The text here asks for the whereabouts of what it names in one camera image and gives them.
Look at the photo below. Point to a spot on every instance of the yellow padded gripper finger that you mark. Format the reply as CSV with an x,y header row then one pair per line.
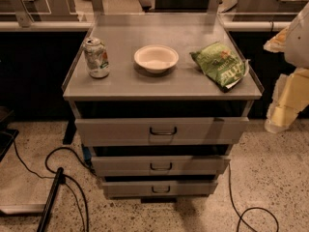
x,y
290,95

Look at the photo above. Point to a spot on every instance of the dark object left edge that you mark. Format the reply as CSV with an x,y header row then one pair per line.
x,y
7,136

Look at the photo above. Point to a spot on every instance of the grey drawer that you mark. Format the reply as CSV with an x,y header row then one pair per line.
x,y
158,189
161,131
159,166

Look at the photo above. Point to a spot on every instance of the black power strip bar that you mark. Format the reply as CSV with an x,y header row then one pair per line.
x,y
58,180

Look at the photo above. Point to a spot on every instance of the white paper bowl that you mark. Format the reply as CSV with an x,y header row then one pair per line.
x,y
156,58

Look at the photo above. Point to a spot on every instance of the white railing pipe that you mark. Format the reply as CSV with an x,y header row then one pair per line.
x,y
64,26

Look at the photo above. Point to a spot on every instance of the crushed soda can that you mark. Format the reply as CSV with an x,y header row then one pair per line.
x,y
96,57

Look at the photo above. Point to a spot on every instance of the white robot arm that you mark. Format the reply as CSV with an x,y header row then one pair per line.
x,y
301,24

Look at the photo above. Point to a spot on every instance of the grey drawer cabinet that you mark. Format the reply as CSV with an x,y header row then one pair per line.
x,y
129,91

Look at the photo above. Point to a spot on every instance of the green chip bag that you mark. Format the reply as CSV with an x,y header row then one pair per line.
x,y
221,65

